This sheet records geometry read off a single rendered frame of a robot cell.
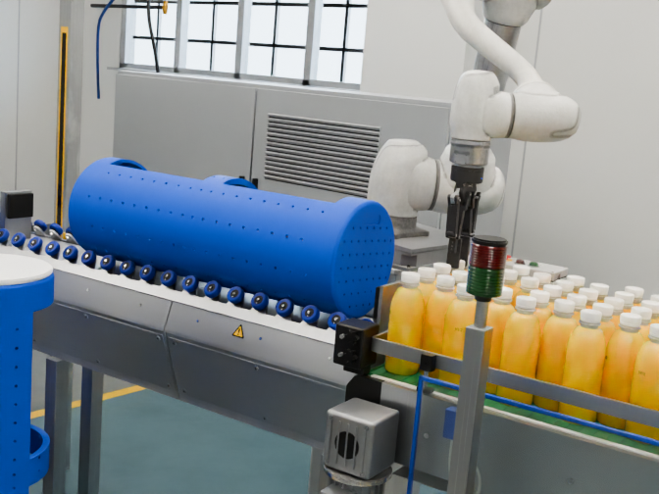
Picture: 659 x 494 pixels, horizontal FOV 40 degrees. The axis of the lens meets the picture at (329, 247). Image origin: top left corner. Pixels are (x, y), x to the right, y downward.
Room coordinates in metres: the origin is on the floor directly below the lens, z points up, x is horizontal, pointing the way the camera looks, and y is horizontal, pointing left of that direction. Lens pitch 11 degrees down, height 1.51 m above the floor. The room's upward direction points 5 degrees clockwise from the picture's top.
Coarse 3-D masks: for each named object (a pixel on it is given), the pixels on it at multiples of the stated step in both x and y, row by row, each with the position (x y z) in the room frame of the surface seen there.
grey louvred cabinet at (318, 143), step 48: (144, 96) 4.83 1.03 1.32; (192, 96) 4.59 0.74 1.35; (240, 96) 4.37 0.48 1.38; (288, 96) 4.17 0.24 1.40; (336, 96) 4.00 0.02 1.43; (384, 96) 3.86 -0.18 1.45; (144, 144) 4.81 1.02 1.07; (192, 144) 4.57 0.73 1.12; (240, 144) 4.36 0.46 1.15; (288, 144) 4.16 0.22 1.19; (336, 144) 3.97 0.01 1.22; (432, 144) 3.67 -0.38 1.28; (288, 192) 4.15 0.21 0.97; (336, 192) 3.97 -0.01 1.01
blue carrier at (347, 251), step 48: (96, 192) 2.42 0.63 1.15; (144, 192) 2.34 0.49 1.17; (192, 192) 2.28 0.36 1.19; (240, 192) 2.22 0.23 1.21; (96, 240) 2.42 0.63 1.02; (144, 240) 2.31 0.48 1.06; (192, 240) 2.21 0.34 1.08; (240, 240) 2.13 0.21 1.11; (288, 240) 2.06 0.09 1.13; (336, 240) 2.00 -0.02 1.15; (384, 240) 2.18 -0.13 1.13; (288, 288) 2.08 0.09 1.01; (336, 288) 2.01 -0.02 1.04
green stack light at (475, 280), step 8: (472, 272) 1.55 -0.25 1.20; (480, 272) 1.53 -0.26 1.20; (488, 272) 1.53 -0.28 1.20; (496, 272) 1.53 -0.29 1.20; (504, 272) 1.56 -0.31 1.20; (472, 280) 1.54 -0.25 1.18; (480, 280) 1.53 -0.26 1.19; (488, 280) 1.53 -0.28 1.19; (496, 280) 1.54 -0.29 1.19; (472, 288) 1.54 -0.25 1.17; (480, 288) 1.53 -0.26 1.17; (488, 288) 1.53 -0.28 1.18; (496, 288) 1.53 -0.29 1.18; (480, 296) 1.53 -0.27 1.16; (488, 296) 1.53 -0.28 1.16; (496, 296) 1.54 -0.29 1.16
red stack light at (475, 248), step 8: (472, 248) 1.55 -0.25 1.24; (480, 248) 1.54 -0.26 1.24; (488, 248) 1.53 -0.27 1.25; (496, 248) 1.53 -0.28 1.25; (504, 248) 1.54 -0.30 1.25; (472, 256) 1.55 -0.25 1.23; (480, 256) 1.54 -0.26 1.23; (488, 256) 1.53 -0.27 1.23; (496, 256) 1.53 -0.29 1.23; (504, 256) 1.54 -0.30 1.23; (472, 264) 1.55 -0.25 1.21; (480, 264) 1.54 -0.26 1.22; (488, 264) 1.53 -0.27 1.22; (496, 264) 1.53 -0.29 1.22; (504, 264) 1.54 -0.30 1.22
